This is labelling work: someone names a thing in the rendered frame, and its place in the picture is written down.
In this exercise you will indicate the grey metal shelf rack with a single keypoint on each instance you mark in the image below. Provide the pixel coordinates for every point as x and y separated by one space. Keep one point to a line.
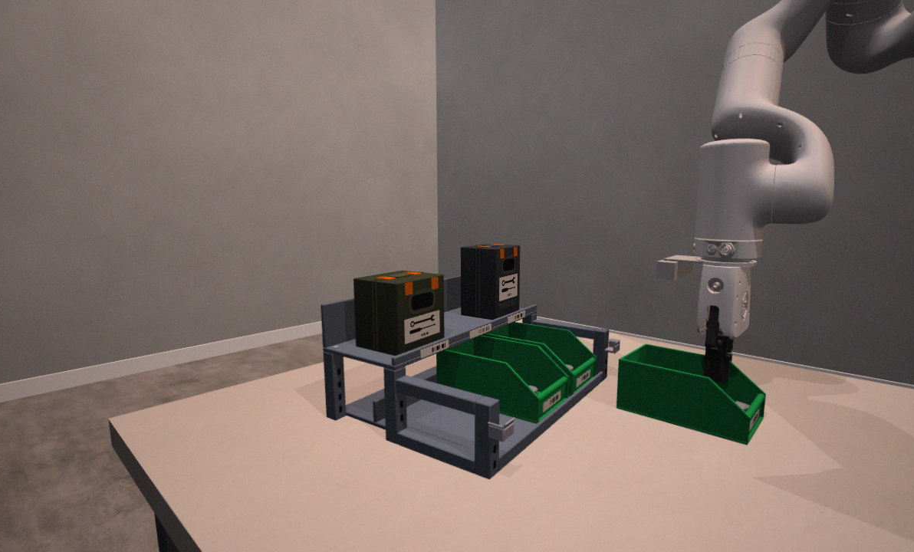
469 441

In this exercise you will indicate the green bin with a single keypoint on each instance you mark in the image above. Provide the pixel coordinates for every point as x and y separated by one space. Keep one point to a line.
566 349
668 385
504 370

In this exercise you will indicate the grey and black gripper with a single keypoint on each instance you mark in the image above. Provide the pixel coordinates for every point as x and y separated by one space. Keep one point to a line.
726 309

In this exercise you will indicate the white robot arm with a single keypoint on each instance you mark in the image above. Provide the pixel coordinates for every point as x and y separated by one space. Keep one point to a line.
736 181

